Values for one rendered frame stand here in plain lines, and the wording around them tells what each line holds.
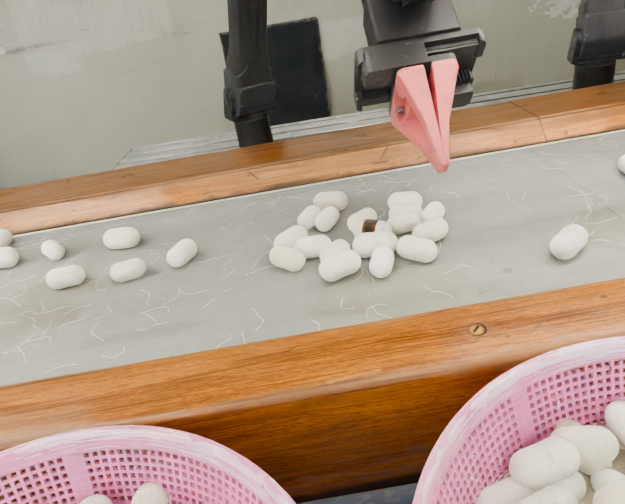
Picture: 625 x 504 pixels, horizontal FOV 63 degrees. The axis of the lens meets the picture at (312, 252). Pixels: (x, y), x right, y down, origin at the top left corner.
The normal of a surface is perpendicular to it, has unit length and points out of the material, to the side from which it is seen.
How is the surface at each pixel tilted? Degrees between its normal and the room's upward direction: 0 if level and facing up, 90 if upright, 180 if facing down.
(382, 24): 40
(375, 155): 45
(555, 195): 0
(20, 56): 89
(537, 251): 0
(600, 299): 0
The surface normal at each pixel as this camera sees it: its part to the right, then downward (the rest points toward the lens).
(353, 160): -0.04, -0.26
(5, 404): -0.15, -0.86
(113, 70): 0.03, 0.49
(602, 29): -0.24, 0.33
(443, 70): 0.00, 0.02
